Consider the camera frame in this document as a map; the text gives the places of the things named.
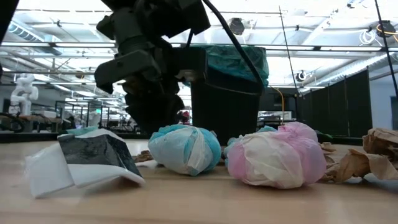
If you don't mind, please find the teal trash bag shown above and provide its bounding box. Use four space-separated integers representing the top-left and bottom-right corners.
186 44 270 88

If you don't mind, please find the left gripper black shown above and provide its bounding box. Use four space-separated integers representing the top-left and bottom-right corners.
94 6 208 134

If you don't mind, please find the brown packing paper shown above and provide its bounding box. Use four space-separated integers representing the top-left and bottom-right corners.
133 127 398 184

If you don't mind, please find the black partition wall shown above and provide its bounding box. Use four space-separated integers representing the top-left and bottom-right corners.
297 68 374 139

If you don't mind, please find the red background object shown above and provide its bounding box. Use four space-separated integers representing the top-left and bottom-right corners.
178 110 191 124

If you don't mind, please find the long black cable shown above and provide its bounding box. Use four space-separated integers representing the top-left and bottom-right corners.
374 0 398 94
278 6 300 121

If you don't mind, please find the folded teal bag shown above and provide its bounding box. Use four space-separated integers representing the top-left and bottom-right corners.
63 125 100 136

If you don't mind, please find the blue white plastic ball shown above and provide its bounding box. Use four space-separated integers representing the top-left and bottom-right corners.
148 124 222 177

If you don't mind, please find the white humanoid robot figure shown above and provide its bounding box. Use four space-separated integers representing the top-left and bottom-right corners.
8 73 40 116

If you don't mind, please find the silver ventilation duct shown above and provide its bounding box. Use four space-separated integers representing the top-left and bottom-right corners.
7 21 63 57

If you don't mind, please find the black background cabinet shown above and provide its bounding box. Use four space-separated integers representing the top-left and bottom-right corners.
262 86 298 112

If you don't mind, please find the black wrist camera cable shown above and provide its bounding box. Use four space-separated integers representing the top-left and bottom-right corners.
201 0 267 94

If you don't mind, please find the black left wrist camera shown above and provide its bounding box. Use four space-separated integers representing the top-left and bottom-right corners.
136 0 211 39

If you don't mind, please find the yellow hanging cable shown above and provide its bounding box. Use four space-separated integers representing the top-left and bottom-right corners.
272 86 285 125

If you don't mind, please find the background workbench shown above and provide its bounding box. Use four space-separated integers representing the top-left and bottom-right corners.
0 113 72 124

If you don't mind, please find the black trash bin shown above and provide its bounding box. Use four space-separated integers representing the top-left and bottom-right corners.
190 67 265 146

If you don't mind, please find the black and white card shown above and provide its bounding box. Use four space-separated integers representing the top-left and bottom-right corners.
24 128 146 198

